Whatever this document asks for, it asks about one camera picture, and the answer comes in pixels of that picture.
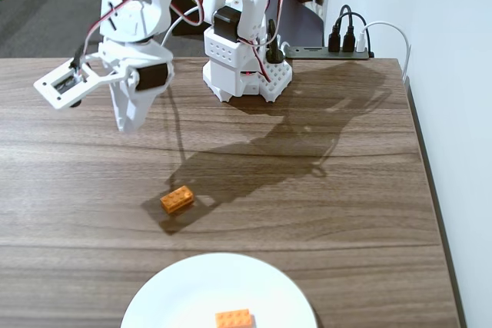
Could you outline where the white round plate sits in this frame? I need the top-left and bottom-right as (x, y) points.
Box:
(120, 252), (319, 328)

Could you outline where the white curved cable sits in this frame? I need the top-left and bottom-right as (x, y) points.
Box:
(160, 5), (204, 48)

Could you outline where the black power plug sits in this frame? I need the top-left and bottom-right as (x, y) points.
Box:
(266, 18), (286, 65)

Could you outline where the black power strip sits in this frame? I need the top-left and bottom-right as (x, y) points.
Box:
(284, 45), (375, 61)

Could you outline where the plain orange lego block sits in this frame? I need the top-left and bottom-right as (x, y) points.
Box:
(159, 185), (196, 215)

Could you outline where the printed orange lego block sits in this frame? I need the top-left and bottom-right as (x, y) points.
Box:
(214, 308), (255, 328)

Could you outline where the black plug with cable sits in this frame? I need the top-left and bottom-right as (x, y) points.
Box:
(327, 4), (354, 53)
(333, 12), (372, 55)

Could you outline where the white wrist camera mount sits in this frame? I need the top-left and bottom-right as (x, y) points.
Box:
(33, 59), (130, 111)

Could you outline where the dark grey chair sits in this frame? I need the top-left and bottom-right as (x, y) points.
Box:
(268, 0), (326, 48)

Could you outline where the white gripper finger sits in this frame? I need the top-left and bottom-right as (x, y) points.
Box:
(108, 74), (134, 132)
(125, 88), (165, 133)

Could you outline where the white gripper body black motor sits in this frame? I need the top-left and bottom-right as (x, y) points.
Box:
(98, 35), (175, 94)

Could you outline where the white plug with cable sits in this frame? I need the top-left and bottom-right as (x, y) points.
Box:
(356, 21), (411, 83)

